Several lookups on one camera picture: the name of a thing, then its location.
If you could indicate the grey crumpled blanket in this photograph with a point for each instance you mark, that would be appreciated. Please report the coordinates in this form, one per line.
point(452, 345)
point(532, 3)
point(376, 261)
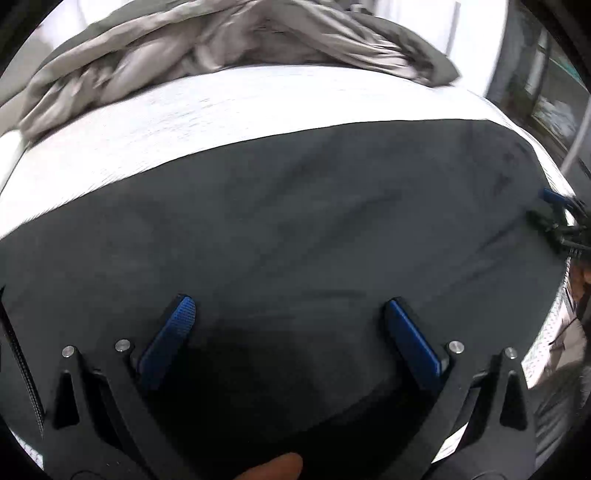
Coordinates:
point(194, 50)

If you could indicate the dark grey pants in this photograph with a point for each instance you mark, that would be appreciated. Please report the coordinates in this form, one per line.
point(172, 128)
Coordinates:
point(277, 207)

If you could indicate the white striped mattress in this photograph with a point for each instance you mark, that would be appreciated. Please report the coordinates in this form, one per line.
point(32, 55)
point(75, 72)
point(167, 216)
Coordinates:
point(231, 106)

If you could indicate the white pillow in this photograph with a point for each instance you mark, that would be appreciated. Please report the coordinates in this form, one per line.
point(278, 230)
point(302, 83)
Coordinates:
point(11, 154)

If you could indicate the person's left hand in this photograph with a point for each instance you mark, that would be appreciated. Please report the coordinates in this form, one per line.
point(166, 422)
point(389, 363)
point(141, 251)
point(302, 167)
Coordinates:
point(272, 468)

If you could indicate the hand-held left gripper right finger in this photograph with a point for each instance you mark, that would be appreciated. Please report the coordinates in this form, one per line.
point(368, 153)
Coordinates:
point(411, 339)

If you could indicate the dark glass door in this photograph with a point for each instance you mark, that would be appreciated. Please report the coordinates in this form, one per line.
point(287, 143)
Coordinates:
point(545, 87)

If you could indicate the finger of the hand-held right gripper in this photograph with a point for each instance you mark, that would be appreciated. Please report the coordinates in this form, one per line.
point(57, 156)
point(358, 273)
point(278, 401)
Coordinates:
point(554, 197)
point(554, 228)

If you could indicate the white curtain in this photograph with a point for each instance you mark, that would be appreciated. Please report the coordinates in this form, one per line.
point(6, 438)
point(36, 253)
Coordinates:
point(443, 41)

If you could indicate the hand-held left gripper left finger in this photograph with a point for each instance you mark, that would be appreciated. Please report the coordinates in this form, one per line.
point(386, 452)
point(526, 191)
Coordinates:
point(168, 339)

